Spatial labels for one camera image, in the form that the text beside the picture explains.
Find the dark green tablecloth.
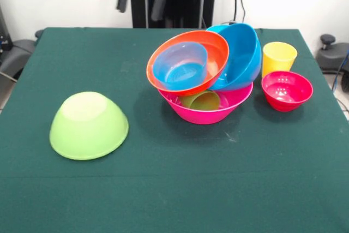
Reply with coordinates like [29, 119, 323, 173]
[0, 27, 349, 233]

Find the blue straight-sided bowl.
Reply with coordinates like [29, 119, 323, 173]
[152, 41, 209, 92]

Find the black device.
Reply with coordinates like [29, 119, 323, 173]
[0, 5, 12, 51]

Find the large blue bowl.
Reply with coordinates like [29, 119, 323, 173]
[206, 23, 262, 92]

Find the green bowl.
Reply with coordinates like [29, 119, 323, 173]
[49, 91, 130, 161]

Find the green cup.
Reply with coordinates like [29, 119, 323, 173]
[179, 89, 221, 111]

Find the orange bowl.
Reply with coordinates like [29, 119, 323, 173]
[146, 30, 230, 97]

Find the yellow cup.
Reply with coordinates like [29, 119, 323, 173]
[262, 41, 298, 79]

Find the small crimson bowl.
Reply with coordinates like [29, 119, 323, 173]
[261, 70, 314, 112]

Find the large magenta bowl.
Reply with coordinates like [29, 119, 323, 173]
[157, 80, 254, 126]

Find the cable bundle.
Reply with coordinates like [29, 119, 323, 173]
[330, 49, 349, 93]

